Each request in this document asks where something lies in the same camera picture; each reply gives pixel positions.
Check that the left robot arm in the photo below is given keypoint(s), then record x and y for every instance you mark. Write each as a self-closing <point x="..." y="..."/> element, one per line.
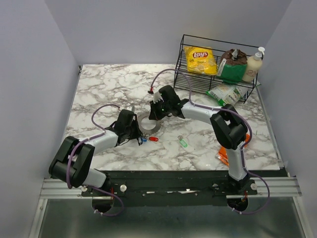
<point x="72" y="161"/>

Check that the cream lotion pump bottle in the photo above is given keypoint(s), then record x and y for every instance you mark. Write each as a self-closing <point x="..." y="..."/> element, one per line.
<point x="254" y="64"/>

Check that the green brown coffee bag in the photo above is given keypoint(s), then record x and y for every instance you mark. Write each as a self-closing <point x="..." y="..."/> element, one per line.
<point x="233" y="64"/>

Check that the yellow Lays chips bag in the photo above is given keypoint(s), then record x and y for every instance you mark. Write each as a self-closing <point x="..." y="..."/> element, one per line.
<point x="200" y="60"/>

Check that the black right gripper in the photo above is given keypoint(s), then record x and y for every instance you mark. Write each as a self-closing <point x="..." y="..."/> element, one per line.
<point x="154" y="115"/>

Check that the green white snack bag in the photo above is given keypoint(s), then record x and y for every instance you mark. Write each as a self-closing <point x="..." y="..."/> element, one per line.
<point x="227" y="93"/>

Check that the black wire rack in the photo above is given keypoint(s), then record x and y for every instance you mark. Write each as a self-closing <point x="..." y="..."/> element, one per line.
<point x="201" y="82"/>

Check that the orange razor blade box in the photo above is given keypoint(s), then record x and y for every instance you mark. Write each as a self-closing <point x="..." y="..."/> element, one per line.
<point x="222" y="154"/>

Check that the red key tag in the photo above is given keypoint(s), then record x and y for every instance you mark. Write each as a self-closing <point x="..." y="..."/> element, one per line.
<point x="154" y="139"/>

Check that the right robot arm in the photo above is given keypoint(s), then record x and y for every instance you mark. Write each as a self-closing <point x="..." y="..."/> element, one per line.
<point x="230" y="129"/>

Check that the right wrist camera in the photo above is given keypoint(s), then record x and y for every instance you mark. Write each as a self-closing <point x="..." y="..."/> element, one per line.
<point x="157" y="98"/>

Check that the green key tag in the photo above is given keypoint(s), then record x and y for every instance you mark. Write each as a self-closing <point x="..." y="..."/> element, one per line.
<point x="182" y="141"/>

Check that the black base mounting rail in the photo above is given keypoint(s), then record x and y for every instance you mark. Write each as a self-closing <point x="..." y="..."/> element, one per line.
<point x="176" y="188"/>

